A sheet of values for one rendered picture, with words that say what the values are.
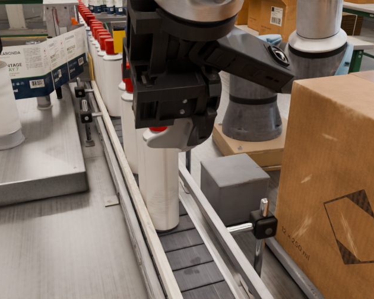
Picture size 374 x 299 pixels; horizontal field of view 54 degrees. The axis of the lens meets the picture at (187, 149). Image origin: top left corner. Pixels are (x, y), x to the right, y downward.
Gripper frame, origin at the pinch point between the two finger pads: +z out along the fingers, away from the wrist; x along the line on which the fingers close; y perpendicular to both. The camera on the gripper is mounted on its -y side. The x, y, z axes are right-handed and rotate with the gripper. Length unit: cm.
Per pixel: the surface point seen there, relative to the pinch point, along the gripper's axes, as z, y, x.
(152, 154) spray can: 6.7, 2.8, -3.0
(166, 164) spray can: 7.8, 1.0, -1.7
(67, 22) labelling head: 47, 11, -86
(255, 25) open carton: 133, -129, -184
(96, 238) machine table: 26.9, 12.0, -0.3
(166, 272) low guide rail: 9.9, 4.4, 12.6
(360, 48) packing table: 103, -168, -120
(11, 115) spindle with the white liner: 32, 26, -35
